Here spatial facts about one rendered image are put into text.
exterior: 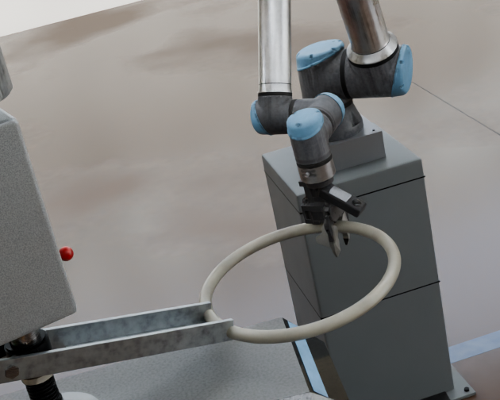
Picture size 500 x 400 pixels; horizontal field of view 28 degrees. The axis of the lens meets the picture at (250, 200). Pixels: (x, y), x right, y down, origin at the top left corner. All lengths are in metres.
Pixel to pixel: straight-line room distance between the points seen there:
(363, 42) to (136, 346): 1.15
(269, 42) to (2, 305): 1.03
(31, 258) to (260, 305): 2.25
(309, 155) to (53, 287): 0.76
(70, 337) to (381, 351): 1.31
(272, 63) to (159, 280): 2.10
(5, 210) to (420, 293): 1.65
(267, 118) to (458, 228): 2.01
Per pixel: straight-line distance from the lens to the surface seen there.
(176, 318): 2.30
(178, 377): 2.29
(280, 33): 2.58
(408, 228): 3.08
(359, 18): 2.79
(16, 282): 1.95
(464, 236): 4.36
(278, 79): 2.56
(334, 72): 2.94
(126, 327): 2.25
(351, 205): 2.45
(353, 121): 3.04
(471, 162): 5.06
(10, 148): 1.87
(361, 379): 3.26
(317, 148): 2.41
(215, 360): 2.31
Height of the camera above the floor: 2.03
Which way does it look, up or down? 24 degrees down
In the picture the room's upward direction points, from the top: 13 degrees counter-clockwise
